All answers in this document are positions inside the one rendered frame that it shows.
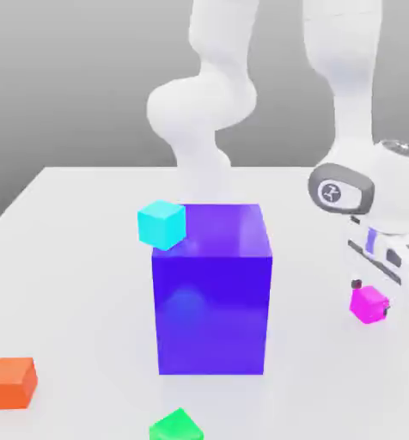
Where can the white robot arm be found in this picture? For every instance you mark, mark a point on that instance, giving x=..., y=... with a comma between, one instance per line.
x=204, y=103

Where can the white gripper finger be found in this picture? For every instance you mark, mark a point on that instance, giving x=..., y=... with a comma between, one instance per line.
x=356, y=284
x=386, y=309

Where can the small orange cube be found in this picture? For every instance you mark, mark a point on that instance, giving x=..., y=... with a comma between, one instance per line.
x=10, y=383

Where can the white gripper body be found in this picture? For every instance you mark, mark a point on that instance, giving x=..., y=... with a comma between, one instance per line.
x=369, y=266

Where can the small magenta cube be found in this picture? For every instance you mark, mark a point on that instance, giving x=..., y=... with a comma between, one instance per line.
x=367, y=304

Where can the small green cube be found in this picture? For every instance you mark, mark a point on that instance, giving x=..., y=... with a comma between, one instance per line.
x=175, y=428

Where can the small cyan cube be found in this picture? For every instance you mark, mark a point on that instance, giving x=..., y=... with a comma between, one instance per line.
x=161, y=225

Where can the large blue box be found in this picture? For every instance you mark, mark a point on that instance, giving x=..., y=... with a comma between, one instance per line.
x=211, y=292

